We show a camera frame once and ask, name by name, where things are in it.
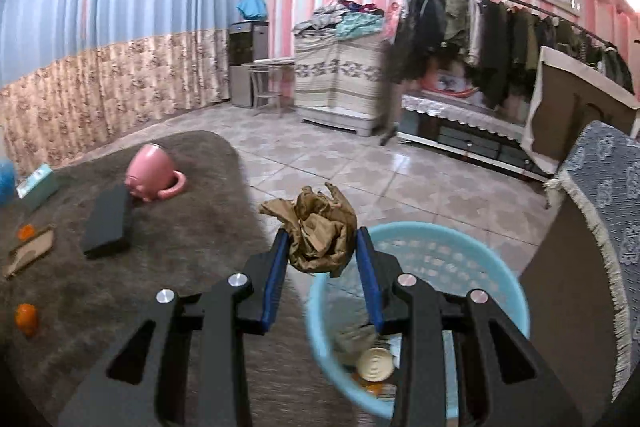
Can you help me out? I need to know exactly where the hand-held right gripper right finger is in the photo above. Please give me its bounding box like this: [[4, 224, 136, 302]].
[[356, 226, 586, 427]]

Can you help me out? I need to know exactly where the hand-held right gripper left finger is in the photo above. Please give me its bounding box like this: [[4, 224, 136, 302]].
[[57, 229, 291, 427]]

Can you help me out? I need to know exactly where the brown paper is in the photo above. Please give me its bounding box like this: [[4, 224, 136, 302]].
[[259, 183, 358, 278]]

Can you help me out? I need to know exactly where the light blue plastic basket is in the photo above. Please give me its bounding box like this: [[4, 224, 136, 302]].
[[305, 222, 531, 420]]

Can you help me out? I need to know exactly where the grey crumpled wrapper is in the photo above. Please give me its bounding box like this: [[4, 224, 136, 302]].
[[334, 326, 382, 354]]

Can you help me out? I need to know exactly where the tin can lid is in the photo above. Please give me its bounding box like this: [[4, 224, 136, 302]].
[[356, 347, 396, 383]]

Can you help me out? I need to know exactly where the grey shaggy rug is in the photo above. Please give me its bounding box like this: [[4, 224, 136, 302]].
[[0, 130, 311, 427]]

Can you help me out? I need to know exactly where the low dark cabinet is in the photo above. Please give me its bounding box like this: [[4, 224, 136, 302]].
[[397, 94, 556, 180]]

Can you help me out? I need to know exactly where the pink pig cup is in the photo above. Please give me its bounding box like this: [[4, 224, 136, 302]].
[[124, 143, 187, 202]]

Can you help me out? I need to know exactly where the black flat box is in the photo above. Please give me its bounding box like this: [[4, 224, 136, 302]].
[[81, 184, 133, 259]]

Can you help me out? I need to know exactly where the brown wooden furniture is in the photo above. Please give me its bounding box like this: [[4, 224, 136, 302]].
[[520, 197, 621, 427]]

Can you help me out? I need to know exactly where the white lace cloth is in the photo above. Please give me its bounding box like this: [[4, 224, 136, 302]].
[[401, 94, 526, 142]]

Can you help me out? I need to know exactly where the grey water dispenser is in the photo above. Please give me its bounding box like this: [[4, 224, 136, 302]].
[[229, 21, 271, 109]]

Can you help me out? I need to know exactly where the patterned cloth covered cabinet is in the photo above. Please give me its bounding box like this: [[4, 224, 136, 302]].
[[294, 34, 388, 138]]

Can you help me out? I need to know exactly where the pink printed box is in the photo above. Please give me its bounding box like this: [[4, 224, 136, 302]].
[[417, 72, 481, 100]]

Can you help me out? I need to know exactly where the brown tray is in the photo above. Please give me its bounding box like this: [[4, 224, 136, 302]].
[[2, 227, 56, 278]]

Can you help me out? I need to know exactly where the grey lace fringed cloth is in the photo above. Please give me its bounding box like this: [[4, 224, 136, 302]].
[[545, 121, 640, 403]]

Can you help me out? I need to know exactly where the light blue tissue box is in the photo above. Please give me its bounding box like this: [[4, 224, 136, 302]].
[[16, 163, 60, 212]]

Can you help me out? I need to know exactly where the pile of clothes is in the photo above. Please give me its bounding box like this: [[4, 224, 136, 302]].
[[294, 0, 388, 40]]

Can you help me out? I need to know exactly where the blue floral curtain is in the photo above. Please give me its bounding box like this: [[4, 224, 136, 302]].
[[0, 0, 246, 175]]

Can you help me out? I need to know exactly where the row of hanging clothes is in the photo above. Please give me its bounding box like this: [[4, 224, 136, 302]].
[[385, 0, 636, 110]]

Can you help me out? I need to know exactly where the pink white hanging bag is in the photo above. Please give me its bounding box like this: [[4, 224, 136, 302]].
[[385, 0, 406, 32]]

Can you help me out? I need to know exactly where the blue wrapped potted plant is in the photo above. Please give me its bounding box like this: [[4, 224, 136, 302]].
[[236, 0, 268, 22]]

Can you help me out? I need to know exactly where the blue plastic bag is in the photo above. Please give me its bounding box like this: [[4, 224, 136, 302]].
[[0, 159, 18, 208]]

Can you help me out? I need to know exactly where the brown board white frame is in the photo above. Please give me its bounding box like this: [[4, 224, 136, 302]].
[[522, 46, 640, 180]]

